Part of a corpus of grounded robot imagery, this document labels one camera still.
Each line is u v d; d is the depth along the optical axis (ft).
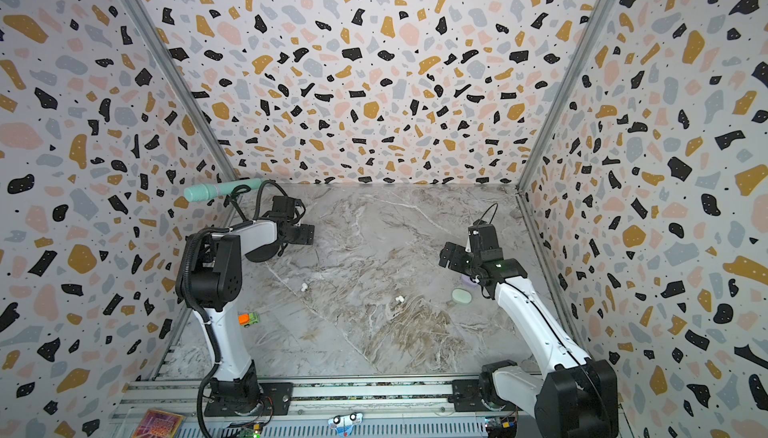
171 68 2.81
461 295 2.99
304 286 3.03
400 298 2.97
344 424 2.26
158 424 2.25
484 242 2.06
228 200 2.55
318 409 2.39
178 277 1.77
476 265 2.02
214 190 2.50
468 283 3.06
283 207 2.78
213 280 1.77
